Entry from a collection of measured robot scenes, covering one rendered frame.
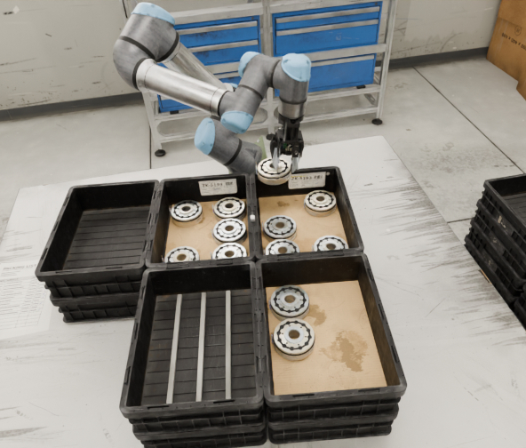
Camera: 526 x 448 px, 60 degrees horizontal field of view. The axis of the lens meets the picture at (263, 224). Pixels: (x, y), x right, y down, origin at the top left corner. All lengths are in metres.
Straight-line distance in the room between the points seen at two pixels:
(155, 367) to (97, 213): 0.66
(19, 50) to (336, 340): 3.50
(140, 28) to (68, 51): 2.67
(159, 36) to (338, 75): 2.09
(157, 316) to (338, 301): 0.49
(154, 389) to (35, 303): 0.61
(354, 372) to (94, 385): 0.69
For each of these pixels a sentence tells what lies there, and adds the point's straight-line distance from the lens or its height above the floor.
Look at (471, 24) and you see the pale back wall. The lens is 4.76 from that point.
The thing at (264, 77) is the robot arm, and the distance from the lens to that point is 1.24.
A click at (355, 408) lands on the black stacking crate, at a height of 0.85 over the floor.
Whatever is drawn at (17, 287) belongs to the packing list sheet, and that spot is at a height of 0.70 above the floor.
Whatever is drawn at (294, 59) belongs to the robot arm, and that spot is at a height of 1.35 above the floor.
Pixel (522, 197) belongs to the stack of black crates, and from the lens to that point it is 2.33.
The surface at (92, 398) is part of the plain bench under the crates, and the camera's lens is 1.36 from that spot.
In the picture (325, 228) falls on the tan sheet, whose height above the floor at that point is 0.83.
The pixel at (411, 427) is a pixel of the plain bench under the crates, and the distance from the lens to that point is 1.26.
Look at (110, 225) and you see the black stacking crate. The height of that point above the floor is 0.83.
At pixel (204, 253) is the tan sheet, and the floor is 0.83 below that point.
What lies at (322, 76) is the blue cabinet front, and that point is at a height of 0.43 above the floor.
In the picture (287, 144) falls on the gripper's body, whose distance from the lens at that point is 1.30.
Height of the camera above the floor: 1.82
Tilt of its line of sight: 43 degrees down
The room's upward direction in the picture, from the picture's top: 4 degrees counter-clockwise
